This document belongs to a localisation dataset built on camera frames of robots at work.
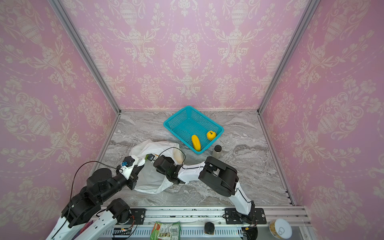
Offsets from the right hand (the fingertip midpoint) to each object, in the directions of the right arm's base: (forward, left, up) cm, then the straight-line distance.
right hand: (163, 157), depth 90 cm
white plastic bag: (-13, +7, -3) cm, 15 cm away
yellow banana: (+9, -21, 0) cm, 23 cm away
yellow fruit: (+15, -31, 0) cm, 34 cm away
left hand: (-14, +4, +18) cm, 23 cm away
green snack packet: (-37, -4, -3) cm, 37 cm away
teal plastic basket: (+31, -17, -3) cm, 35 cm away
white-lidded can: (-38, -56, +1) cm, 68 cm away
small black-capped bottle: (0, -33, +2) cm, 33 cm away
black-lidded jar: (-36, -25, -5) cm, 44 cm away
